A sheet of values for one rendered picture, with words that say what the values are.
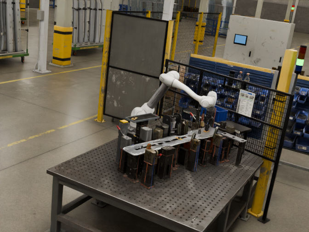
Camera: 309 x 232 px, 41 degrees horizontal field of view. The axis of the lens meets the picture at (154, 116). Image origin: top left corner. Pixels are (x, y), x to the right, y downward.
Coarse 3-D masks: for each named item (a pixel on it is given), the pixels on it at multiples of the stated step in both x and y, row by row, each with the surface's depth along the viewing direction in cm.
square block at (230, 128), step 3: (228, 126) 471; (231, 126) 472; (228, 129) 469; (231, 129) 466; (234, 129) 470; (228, 132) 470; (231, 132) 468; (231, 141) 475; (231, 144) 476; (228, 153) 478; (228, 156) 479
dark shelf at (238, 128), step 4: (188, 108) 533; (192, 108) 535; (188, 112) 519; (192, 112) 517; (200, 116) 506; (228, 120) 503; (228, 124) 487; (232, 124) 489; (236, 124) 491; (236, 128) 476; (240, 128) 478; (244, 128) 479; (248, 128) 481; (240, 132) 468; (244, 132) 472
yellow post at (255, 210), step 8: (288, 56) 443; (296, 56) 446; (288, 64) 444; (280, 72) 452; (288, 72) 446; (280, 80) 453; (288, 80) 451; (280, 88) 454; (288, 88) 456; (280, 96) 455; (280, 104) 457; (272, 112) 465; (280, 120) 466; (272, 128) 468; (272, 136) 469; (272, 144) 471; (264, 152) 479; (272, 152) 476; (264, 160) 480; (264, 168) 482; (264, 176) 483; (264, 184) 487; (256, 192) 494; (264, 192) 494; (256, 200) 495; (256, 208) 497; (256, 216) 494
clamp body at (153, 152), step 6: (150, 150) 373; (144, 156) 376; (150, 156) 371; (144, 162) 378; (150, 162) 372; (156, 162) 376; (144, 168) 379; (150, 168) 374; (144, 174) 380; (150, 174) 377; (144, 180) 381; (150, 180) 378; (144, 186) 382; (150, 186) 381
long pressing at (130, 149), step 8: (200, 128) 468; (168, 136) 430; (176, 136) 434; (184, 136) 438; (200, 136) 444; (208, 136) 448; (136, 144) 398; (144, 144) 402; (152, 144) 404; (160, 144) 407; (168, 144) 410; (176, 144) 414; (128, 152) 379; (136, 152) 379; (144, 152) 383
